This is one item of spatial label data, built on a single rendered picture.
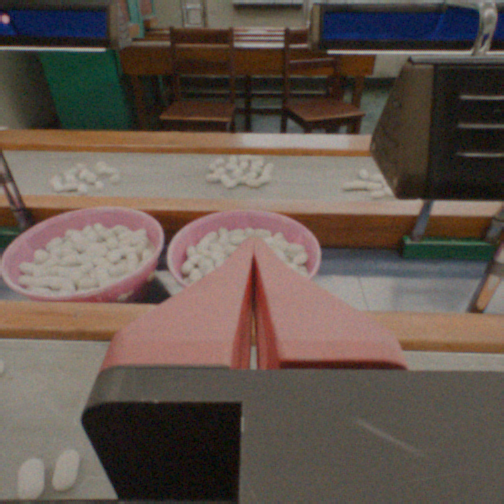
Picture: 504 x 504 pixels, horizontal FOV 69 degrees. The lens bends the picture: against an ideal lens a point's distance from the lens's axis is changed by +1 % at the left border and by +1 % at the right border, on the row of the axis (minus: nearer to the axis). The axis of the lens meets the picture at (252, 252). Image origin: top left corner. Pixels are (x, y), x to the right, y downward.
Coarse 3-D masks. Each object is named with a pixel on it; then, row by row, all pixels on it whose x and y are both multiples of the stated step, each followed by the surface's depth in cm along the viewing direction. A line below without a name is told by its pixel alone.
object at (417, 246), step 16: (448, 0) 63; (464, 0) 58; (480, 0) 54; (480, 16) 53; (496, 16) 52; (480, 32) 53; (480, 48) 54; (432, 208) 71; (416, 224) 73; (496, 224) 72; (400, 240) 77; (416, 240) 75; (432, 240) 75; (448, 240) 75; (464, 240) 75; (480, 240) 75; (496, 240) 74; (400, 256) 77; (416, 256) 77; (432, 256) 77; (448, 256) 76; (464, 256) 76; (480, 256) 76
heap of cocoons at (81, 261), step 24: (72, 240) 71; (96, 240) 72; (120, 240) 72; (144, 240) 70; (24, 264) 64; (48, 264) 64; (72, 264) 66; (96, 264) 65; (120, 264) 64; (48, 288) 62; (72, 288) 60; (96, 288) 59
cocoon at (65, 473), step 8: (64, 456) 37; (72, 456) 37; (56, 464) 37; (64, 464) 36; (72, 464) 37; (56, 472) 36; (64, 472) 36; (72, 472) 36; (56, 480) 35; (64, 480) 35; (72, 480) 36; (56, 488) 35; (64, 488) 35
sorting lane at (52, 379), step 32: (0, 352) 50; (32, 352) 50; (64, 352) 50; (96, 352) 50; (416, 352) 50; (0, 384) 46; (32, 384) 46; (64, 384) 46; (0, 416) 42; (32, 416) 42; (64, 416) 42; (0, 448) 40; (32, 448) 40; (64, 448) 40; (0, 480) 37; (96, 480) 37
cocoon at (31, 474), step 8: (24, 464) 36; (32, 464) 36; (40, 464) 37; (24, 472) 36; (32, 472) 36; (40, 472) 36; (24, 480) 35; (32, 480) 35; (40, 480) 36; (24, 488) 35; (32, 488) 35; (40, 488) 35; (24, 496) 34; (32, 496) 35
